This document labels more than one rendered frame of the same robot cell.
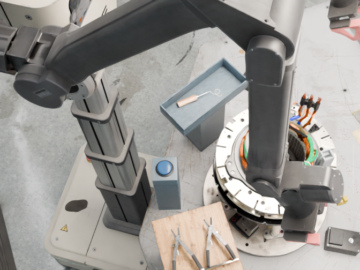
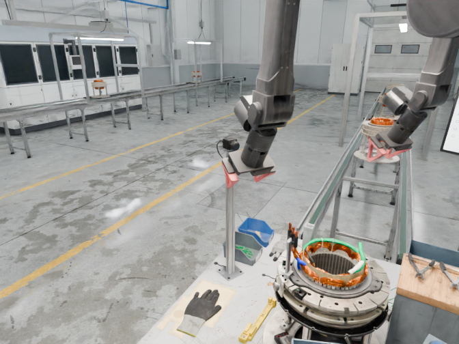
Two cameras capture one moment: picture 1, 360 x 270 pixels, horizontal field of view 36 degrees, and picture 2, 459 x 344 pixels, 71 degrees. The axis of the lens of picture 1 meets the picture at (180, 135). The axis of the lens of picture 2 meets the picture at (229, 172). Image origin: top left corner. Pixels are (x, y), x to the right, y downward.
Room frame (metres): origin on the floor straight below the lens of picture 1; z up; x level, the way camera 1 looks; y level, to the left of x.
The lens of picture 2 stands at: (1.36, 0.08, 1.71)
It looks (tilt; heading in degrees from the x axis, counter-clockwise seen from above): 21 degrees down; 224
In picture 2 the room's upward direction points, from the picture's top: straight up
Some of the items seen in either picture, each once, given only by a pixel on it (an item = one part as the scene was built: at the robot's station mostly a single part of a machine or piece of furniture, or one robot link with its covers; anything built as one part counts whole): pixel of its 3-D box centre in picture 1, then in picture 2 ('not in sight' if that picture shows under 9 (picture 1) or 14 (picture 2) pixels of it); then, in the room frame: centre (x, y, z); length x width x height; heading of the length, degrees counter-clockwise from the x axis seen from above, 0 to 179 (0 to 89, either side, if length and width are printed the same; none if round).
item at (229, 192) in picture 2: not in sight; (230, 215); (0.51, -0.74, 1.07); 0.03 x 0.03 x 0.57; 81
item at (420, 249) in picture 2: not in sight; (427, 287); (0.21, -0.05, 0.92); 0.17 x 0.11 x 0.28; 101
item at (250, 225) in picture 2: not in sight; (256, 232); (0.21, -0.83, 0.82); 0.16 x 0.14 x 0.07; 108
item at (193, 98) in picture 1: (187, 100); not in sight; (0.81, -0.03, 1.03); 0.06 x 0.02 x 0.02; 110
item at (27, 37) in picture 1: (44, 62); not in sight; (0.49, 0.20, 1.76); 0.10 x 0.05 x 0.09; 69
